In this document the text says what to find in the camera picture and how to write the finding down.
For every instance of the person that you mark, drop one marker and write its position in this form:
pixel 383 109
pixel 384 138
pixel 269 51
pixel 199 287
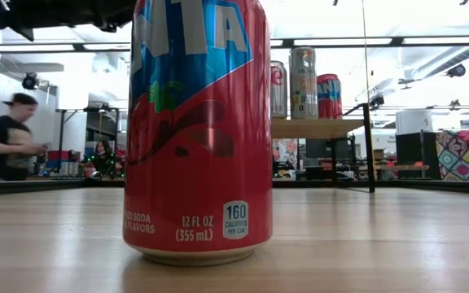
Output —
pixel 4 138
pixel 103 156

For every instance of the white box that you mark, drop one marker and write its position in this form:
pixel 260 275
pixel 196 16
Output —
pixel 413 121

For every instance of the colourful patchwork quilt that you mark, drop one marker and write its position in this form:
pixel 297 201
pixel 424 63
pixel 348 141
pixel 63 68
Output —
pixel 464 154

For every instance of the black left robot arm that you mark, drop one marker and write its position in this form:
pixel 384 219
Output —
pixel 55 10

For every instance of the red Fanta can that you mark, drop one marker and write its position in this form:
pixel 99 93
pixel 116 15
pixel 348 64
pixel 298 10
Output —
pixel 198 163
pixel 330 95

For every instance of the black aluminium table frame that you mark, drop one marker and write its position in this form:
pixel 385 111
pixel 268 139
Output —
pixel 55 186

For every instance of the black cabinet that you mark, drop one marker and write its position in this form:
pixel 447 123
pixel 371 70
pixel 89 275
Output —
pixel 415 152

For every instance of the wooden shelf black metal frame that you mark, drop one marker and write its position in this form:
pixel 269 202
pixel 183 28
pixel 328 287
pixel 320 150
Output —
pixel 316 128

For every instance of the white Celsius Tropical Vibe can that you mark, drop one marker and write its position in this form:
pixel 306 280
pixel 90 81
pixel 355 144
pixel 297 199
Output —
pixel 303 81

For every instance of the black ceiling camera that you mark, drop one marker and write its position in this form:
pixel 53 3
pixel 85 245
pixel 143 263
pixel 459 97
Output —
pixel 456 70
pixel 30 80

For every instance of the silver beverage can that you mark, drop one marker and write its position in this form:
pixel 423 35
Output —
pixel 279 89

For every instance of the floral patterned cloth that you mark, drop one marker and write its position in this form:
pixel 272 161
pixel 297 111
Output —
pixel 285 158

